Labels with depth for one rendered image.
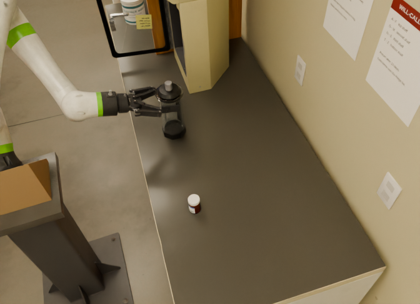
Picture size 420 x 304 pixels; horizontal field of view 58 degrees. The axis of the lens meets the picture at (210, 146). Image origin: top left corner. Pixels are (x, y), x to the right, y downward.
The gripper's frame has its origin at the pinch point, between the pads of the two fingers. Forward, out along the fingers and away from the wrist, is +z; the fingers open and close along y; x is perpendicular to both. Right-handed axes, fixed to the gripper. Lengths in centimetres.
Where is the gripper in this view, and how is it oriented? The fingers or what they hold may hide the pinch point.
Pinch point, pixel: (169, 100)
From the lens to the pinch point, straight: 151.7
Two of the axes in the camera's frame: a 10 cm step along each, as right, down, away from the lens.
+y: -3.0, -7.2, 6.3
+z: 9.3, -1.0, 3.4
